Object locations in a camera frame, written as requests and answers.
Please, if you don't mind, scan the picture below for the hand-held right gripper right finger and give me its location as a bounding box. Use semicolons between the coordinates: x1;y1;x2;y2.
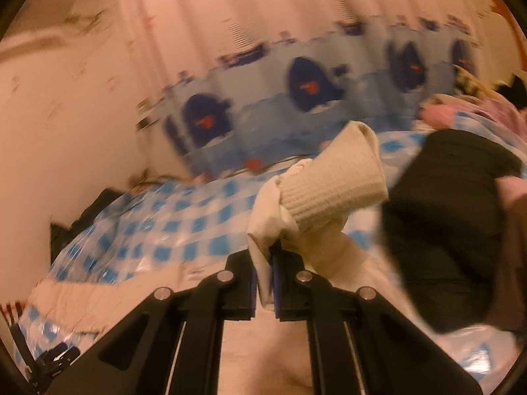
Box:
269;244;484;395

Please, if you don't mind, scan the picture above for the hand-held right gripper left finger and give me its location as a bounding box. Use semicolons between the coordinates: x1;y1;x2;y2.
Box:
47;251;258;395

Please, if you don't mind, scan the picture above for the cream quilted jacket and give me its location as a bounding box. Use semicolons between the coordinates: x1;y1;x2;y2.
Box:
27;121;416;395

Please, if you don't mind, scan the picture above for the blue checkered plastic sheet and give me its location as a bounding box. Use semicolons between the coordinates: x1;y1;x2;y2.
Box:
8;129;523;395

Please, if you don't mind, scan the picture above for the black garment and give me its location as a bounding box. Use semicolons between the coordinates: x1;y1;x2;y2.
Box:
381;129;523;335

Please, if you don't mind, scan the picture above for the dusty pink garment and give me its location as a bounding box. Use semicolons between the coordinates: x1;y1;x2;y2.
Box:
482;175;527;334

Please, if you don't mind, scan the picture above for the light pink garment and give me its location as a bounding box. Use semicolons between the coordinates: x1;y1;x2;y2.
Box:
420;94;527;133

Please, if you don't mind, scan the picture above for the pink curtain with blue print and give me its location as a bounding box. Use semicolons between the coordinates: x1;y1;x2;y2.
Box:
95;0;511;177

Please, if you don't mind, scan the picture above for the small black cloth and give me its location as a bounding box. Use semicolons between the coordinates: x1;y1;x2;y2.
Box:
495;72;527;108

